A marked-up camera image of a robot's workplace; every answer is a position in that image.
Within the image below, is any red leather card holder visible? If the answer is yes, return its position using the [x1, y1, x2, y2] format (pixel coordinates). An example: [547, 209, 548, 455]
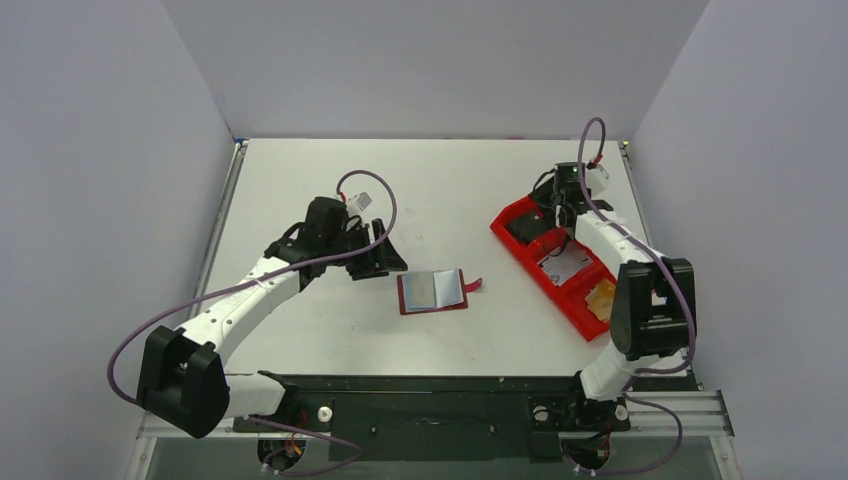
[397, 269, 483, 316]

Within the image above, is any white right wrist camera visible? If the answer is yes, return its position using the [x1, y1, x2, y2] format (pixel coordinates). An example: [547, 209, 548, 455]
[585, 163, 610, 196]

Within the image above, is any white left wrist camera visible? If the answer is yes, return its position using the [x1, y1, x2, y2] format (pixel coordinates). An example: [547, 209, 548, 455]
[345, 192, 372, 217]

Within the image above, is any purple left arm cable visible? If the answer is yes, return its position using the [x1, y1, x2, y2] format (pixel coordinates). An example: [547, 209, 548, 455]
[107, 170, 399, 407]

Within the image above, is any white card in tray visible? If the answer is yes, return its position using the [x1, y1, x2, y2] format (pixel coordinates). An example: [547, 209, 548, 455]
[538, 250, 592, 287]

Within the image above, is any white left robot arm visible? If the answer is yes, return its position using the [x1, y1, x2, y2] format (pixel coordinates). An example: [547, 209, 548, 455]
[136, 197, 408, 438]

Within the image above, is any red plastic divided tray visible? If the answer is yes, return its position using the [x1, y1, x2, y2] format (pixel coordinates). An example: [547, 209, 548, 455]
[490, 196, 616, 341]

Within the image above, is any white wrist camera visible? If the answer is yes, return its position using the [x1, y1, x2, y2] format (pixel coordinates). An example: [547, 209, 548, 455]
[585, 163, 610, 196]
[345, 192, 372, 217]

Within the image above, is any gold card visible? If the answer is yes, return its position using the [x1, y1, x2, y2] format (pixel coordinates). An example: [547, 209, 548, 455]
[585, 278, 616, 324]

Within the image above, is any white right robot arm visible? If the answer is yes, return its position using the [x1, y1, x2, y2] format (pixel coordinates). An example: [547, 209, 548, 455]
[530, 162, 697, 401]

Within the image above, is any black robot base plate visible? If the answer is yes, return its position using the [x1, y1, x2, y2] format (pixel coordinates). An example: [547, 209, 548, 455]
[233, 375, 631, 462]

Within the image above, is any black card in tray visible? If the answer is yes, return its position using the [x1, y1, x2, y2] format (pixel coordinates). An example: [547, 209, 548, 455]
[506, 211, 551, 245]

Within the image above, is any aluminium frame rail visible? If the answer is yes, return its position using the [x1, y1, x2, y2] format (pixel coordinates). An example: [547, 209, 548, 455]
[139, 390, 735, 440]

